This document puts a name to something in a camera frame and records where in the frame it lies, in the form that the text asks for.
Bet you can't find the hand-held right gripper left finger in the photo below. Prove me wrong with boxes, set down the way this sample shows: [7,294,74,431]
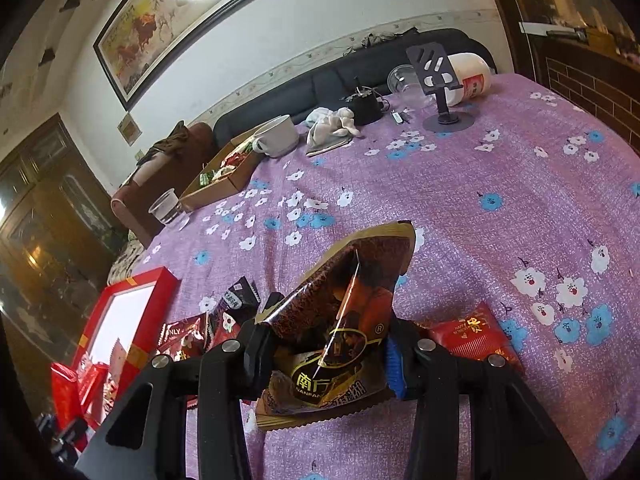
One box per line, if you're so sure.
[75,292,286,480]

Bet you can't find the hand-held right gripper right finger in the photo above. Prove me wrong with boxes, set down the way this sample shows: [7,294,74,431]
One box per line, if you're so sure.
[385,317,588,480]

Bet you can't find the brown snack packet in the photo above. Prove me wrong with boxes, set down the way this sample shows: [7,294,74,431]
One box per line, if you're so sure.
[255,220,416,433]

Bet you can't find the cardboard box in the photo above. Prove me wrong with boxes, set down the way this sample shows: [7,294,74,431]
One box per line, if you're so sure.
[179,124,281,212]

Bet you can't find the black snack packet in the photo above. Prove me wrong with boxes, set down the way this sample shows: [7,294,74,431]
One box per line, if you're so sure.
[207,276,261,351]

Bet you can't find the dark red snack packet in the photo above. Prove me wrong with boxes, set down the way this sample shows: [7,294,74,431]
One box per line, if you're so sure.
[155,312,210,361]

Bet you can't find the red gift box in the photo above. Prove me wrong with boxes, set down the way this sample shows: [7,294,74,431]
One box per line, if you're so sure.
[70,267,181,411]

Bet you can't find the clear plastic cup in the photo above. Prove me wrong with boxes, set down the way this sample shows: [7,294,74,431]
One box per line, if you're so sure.
[149,188,182,226]

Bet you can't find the purple floral tablecloth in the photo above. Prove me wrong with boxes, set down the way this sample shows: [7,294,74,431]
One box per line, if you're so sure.
[107,72,640,480]

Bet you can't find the red bag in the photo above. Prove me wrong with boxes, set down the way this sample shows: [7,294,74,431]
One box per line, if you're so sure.
[50,362,118,431]

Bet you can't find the brown armchair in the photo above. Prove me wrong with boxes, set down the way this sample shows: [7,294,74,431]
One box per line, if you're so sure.
[111,121,218,248]

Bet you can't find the white mug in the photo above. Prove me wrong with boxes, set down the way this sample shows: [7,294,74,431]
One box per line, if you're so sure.
[251,114,301,158]

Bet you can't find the book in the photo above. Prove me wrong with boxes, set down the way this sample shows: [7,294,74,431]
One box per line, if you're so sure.
[306,132,353,157]

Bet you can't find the clothes on armchair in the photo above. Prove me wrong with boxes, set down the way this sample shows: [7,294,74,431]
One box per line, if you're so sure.
[137,121,193,166]

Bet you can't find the white cloth bundle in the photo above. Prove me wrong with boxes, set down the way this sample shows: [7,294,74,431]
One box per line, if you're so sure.
[306,107,362,145]

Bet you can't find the wooden cabinet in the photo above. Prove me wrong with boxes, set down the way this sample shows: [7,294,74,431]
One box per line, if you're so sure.
[0,112,126,361]

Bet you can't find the black pouch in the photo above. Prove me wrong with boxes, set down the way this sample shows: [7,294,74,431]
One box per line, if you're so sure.
[342,77,388,126]

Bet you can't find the dark sofa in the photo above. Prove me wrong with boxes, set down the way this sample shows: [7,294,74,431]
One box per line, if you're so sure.
[214,28,498,148]

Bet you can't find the clear plastic container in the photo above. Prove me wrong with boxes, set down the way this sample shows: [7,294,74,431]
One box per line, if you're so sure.
[387,65,433,111]

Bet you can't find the grey phone stand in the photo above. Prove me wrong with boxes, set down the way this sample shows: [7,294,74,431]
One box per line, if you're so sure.
[406,44,477,133]

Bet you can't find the white plastic jar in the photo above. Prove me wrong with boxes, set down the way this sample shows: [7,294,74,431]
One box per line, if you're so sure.
[444,52,493,107]

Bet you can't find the grey clothes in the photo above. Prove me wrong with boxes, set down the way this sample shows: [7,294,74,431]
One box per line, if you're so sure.
[345,27,421,57]

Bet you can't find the brick-pattern counter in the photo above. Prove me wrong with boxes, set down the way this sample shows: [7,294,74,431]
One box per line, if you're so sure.
[525,35,640,156]

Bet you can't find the framed horse painting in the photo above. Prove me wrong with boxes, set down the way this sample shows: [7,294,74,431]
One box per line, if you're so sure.
[93,0,293,111]

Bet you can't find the small wall notice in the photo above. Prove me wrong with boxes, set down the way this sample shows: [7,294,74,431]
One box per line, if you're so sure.
[117,112,142,147]

